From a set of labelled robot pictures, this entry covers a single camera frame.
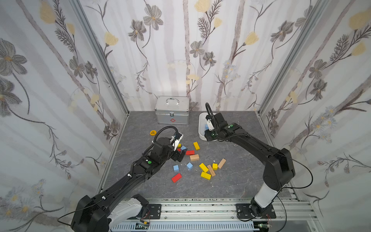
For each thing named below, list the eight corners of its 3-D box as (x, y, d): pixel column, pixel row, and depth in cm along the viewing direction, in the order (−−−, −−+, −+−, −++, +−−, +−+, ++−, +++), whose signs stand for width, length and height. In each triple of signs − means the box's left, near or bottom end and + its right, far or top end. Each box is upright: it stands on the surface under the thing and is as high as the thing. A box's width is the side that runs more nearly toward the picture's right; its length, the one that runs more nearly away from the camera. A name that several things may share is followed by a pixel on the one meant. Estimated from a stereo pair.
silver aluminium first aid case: (158, 125, 114) (154, 109, 100) (161, 108, 126) (158, 92, 113) (189, 125, 114) (189, 109, 100) (189, 108, 127) (189, 92, 113)
